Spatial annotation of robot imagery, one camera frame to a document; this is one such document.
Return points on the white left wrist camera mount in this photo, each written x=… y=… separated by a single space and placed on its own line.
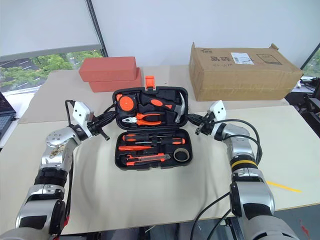
x=81 y=112

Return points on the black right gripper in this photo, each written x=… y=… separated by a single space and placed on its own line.
x=207 y=127

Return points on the black orange tape measure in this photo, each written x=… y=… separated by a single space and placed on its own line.
x=126 y=103

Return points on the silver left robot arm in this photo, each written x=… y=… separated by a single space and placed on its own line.
x=47 y=175

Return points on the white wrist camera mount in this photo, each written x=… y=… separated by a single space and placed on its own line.
x=81 y=112
x=218 y=110

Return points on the black orange screwdriver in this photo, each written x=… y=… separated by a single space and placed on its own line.
x=131 y=137
x=176 y=141

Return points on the black tool case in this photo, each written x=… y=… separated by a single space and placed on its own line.
x=120 y=165

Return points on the black diagonal pole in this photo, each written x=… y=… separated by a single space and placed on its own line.
x=96 y=25

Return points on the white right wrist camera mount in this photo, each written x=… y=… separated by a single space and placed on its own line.
x=218 y=110

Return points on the orange black utility knife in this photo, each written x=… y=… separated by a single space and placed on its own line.
x=147 y=158

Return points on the yellow tape strip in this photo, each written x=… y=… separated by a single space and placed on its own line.
x=283 y=186

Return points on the dark laptop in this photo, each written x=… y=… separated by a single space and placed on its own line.
x=5 y=112

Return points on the dark tape roll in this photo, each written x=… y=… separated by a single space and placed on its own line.
x=176 y=157

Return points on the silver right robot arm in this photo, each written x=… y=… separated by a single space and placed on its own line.
x=247 y=180

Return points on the dark equipment beside table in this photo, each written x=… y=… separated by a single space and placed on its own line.
x=312 y=105

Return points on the orange-red rectangular block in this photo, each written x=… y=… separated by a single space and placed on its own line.
x=115 y=87
x=107 y=68

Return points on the large brown cardboard box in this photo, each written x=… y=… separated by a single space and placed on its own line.
x=237 y=82

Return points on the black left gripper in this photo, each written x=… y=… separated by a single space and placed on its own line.
x=93 y=125

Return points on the orange tester pen screwdriver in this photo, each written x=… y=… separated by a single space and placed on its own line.
x=132 y=148

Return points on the claw hammer black orange grip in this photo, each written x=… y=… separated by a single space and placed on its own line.
x=157 y=103

